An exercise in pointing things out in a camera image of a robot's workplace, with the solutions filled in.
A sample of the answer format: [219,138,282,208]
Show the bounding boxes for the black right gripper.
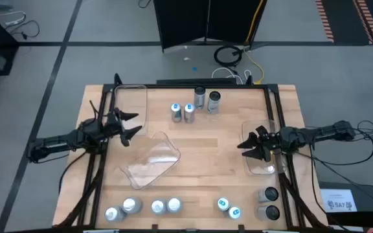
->
[236,125,285,162]

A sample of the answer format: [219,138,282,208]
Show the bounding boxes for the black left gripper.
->
[103,107,143,148]

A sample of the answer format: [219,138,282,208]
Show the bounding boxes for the clear plastic bin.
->
[119,131,181,190]
[113,84,148,137]
[240,119,286,176]

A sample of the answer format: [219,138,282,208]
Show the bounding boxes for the slim blue silver energy can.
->
[227,205,242,221]
[170,102,183,123]
[183,102,196,124]
[217,197,231,212]

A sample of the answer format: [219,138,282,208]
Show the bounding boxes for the tall white can black lid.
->
[207,91,222,115]
[257,186,280,204]
[255,205,281,222]
[194,85,207,110]

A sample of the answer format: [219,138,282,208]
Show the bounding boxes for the blue white sparkling water can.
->
[121,196,143,214]
[104,205,128,223]
[166,196,183,214]
[150,199,168,216]

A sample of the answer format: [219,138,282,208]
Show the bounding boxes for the black flat bar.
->
[156,78,238,85]

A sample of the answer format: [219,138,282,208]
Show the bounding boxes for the white SA7 paper sign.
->
[321,189,358,213]

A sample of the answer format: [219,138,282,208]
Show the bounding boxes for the black box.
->
[317,181,373,227]

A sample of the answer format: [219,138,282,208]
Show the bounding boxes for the black mat orange stripes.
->
[314,0,373,46]

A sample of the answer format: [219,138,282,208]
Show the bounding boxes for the black aluminium table frame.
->
[54,83,339,233]

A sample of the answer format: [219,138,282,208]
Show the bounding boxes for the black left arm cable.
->
[58,150,89,195]

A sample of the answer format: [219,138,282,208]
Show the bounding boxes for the black coiled cable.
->
[213,45,243,68]

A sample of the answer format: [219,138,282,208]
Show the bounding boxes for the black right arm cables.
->
[298,120,373,224]

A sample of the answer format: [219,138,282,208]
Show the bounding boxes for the yellow cable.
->
[243,0,266,85]

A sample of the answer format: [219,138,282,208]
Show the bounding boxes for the black floor cable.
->
[5,19,41,41]

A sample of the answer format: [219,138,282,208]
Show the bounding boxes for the white floor cable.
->
[0,10,27,27]

